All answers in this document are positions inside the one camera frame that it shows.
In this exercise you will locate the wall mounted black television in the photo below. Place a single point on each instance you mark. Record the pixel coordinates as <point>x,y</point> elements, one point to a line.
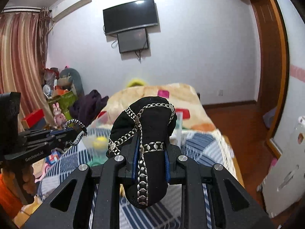
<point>129,16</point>

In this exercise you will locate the small black wall monitor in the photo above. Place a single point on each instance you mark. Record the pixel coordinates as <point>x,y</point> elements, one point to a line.
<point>133,40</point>

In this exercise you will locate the pink bunny figurine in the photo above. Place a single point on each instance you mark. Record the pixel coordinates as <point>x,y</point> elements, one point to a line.
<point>59,117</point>

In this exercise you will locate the grey green plush toy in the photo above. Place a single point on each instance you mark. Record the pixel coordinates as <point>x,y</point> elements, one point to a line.
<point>70,79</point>

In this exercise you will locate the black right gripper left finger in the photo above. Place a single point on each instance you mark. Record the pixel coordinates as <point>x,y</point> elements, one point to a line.
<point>132,156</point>

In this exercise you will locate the yellow sponge ball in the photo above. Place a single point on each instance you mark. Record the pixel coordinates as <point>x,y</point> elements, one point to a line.
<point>100,143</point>

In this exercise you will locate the black hat with silver chains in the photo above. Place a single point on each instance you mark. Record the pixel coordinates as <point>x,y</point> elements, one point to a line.
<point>153,118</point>

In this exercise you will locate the striped pink curtain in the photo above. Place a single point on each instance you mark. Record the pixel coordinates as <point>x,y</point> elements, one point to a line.
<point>24,38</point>

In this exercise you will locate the white air conditioner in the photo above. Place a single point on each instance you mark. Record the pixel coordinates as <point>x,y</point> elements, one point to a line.
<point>66,7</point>

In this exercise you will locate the brown wooden door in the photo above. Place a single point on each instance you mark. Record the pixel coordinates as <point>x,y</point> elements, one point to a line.
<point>275,61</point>

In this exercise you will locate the dark purple garment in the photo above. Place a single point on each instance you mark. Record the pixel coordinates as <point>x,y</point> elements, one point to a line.
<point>88,107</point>

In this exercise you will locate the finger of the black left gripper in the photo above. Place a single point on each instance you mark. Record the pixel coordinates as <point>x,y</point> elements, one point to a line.
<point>69,133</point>
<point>64,141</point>

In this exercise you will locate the yellow green plush toy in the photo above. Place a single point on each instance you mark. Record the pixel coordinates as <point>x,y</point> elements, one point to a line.
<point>136,82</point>

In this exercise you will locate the green cardboard box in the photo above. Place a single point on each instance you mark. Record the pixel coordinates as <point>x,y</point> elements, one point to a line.
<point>65,102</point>

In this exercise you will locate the red box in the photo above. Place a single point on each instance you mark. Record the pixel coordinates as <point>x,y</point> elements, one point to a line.
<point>34,120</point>

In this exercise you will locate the person's left hand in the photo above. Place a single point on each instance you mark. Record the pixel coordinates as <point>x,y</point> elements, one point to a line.
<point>28,180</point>

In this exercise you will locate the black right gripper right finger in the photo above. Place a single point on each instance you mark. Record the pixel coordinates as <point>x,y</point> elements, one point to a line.
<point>172,173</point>

